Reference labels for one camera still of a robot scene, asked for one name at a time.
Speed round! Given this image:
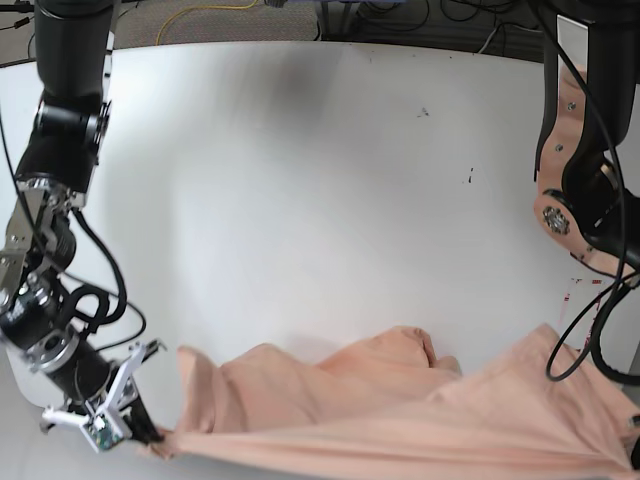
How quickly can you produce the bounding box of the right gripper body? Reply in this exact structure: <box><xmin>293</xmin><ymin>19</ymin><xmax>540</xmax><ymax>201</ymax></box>
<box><xmin>39</xmin><ymin>338</ymin><xmax>165</xmax><ymax>435</ymax></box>

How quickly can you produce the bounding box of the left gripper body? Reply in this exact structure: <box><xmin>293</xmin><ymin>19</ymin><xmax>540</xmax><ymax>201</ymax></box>
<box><xmin>623</xmin><ymin>413</ymin><xmax>639</xmax><ymax>472</ymax></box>

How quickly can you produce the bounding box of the peach T-shirt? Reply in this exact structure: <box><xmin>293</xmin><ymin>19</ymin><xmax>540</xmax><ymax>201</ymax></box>
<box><xmin>151</xmin><ymin>325</ymin><xmax>639</xmax><ymax>479</ymax></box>

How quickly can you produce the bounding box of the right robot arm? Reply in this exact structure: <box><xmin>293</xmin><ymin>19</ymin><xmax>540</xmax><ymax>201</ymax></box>
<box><xmin>1</xmin><ymin>1</ymin><xmax>162</xmax><ymax>452</ymax></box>

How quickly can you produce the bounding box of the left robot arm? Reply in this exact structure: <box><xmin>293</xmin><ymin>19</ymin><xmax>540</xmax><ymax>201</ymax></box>
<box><xmin>528</xmin><ymin>1</ymin><xmax>639</xmax><ymax>387</ymax></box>

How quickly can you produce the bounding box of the red tape marking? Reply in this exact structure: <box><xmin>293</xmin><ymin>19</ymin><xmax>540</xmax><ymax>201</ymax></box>
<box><xmin>561</xmin><ymin>277</ymin><xmax>605</xmax><ymax>355</ymax></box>

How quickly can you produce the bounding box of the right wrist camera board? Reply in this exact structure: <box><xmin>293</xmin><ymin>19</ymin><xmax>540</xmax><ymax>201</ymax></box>
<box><xmin>81</xmin><ymin>413</ymin><xmax>125</xmax><ymax>453</ymax></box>

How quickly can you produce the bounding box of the yellow cable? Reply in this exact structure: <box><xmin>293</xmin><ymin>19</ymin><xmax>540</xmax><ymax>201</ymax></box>
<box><xmin>156</xmin><ymin>2</ymin><xmax>259</xmax><ymax>46</ymax></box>

